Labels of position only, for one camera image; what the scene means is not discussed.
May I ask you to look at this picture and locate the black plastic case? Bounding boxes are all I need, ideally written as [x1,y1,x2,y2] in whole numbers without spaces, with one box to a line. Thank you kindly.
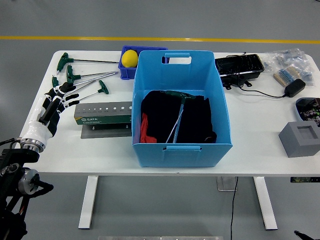
[214,53,265,91]

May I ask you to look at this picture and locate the black power adapter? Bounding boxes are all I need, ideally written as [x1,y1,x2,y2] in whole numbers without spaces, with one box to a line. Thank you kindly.
[283,78,307,98]

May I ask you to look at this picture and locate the largest green T-handle hex wrench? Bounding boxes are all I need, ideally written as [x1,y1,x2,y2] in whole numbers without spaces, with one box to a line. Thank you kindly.
[159,90,198,144]

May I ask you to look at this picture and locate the black hanging cable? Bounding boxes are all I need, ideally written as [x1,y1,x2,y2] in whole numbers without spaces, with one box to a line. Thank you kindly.
[229,176,239,240]

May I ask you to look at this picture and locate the small dark blue bin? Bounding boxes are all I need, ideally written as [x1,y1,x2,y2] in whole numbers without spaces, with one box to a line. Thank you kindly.
[117,44,169,80]

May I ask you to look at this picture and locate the black cloth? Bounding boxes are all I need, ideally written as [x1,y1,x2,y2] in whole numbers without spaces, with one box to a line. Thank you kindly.
[139,90,218,145]

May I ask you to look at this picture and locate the red cloth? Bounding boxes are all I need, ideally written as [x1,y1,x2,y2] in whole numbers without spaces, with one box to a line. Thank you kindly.
[139,112,158,144]

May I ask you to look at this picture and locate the taped resistor bundle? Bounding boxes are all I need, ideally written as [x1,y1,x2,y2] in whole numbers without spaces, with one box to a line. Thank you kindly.
[272,66,302,88]

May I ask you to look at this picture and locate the black table control panel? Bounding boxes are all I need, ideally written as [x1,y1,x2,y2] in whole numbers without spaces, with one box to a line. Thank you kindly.
[290,176,320,183]

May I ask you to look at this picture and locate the blue tray with electronic parts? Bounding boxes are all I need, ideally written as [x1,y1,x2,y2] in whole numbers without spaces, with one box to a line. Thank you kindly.
[294,97,320,126]

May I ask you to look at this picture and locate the white table leg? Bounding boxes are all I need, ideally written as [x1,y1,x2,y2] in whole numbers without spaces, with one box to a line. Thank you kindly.
[78,175,100,230]
[252,176,278,231]

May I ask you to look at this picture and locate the large light blue plastic box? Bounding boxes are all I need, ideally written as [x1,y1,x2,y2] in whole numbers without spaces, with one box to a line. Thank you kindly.
[131,49,234,169]

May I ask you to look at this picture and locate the thin green T-handle hex wrench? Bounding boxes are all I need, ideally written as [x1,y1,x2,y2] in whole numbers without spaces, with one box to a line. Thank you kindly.
[164,106,186,145]

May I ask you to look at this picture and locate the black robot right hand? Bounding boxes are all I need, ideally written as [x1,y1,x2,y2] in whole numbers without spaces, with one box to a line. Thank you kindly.
[293,229,314,240]

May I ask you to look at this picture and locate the green steel SATA tool stand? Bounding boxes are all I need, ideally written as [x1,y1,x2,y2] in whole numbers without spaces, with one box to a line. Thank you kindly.
[74,101,133,139]

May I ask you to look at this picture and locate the grey under-table bracket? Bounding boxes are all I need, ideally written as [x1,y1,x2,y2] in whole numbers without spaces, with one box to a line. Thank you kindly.
[216,176,238,192]

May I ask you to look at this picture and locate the yellow lemon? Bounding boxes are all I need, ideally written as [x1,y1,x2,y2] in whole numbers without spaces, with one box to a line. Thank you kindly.
[121,49,139,68]

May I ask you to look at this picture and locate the clear plastic parts bags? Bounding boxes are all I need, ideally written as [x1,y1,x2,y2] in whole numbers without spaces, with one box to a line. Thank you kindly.
[262,47,316,88]

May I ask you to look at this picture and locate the black adapter cable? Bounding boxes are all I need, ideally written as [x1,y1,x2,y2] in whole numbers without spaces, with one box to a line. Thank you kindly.
[226,52,287,99]

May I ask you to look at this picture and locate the grey recessed block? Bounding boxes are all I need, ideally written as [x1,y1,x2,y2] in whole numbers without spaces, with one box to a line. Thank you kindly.
[278,120,320,158]

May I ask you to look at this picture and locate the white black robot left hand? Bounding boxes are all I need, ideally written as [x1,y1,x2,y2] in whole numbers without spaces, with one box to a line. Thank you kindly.
[21,82,80,149]

